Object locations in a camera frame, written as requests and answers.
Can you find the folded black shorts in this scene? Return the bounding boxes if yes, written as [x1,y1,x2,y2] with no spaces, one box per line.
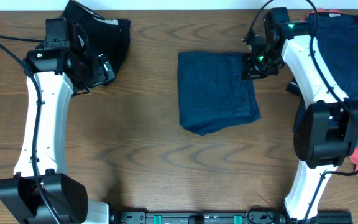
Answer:
[62,1,131,87]

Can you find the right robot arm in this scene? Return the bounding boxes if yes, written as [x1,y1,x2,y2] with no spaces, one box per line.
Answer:
[242,7,358,223]

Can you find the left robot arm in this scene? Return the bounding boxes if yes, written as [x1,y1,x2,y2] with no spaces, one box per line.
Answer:
[0,17,116,223]

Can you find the navy blue shorts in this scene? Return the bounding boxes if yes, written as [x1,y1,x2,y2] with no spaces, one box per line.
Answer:
[293,14,358,147]
[177,51,261,136]

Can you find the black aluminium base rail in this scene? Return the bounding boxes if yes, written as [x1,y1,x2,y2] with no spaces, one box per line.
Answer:
[116,210,353,224]

